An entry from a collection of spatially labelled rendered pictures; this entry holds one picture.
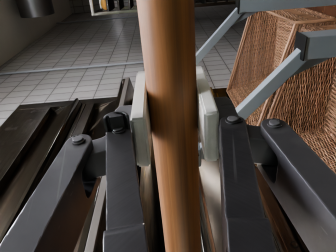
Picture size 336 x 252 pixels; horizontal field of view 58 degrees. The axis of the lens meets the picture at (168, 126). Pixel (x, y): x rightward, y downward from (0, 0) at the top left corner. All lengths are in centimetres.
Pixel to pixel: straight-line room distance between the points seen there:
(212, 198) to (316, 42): 68
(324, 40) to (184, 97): 46
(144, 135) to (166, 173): 5
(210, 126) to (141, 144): 4
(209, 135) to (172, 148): 4
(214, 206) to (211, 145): 93
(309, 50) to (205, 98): 45
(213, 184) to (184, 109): 99
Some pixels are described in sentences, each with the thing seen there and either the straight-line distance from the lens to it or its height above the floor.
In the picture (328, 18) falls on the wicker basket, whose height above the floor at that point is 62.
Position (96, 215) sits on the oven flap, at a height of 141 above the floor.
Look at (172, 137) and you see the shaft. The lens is 18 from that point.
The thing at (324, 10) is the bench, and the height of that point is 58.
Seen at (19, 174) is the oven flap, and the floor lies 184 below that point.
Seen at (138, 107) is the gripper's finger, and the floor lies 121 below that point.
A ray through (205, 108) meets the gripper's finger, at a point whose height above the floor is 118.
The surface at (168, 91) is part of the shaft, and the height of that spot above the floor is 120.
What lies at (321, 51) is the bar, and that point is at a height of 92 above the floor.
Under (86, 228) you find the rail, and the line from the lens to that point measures 85.
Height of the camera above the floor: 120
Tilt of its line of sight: level
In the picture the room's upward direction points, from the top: 95 degrees counter-clockwise
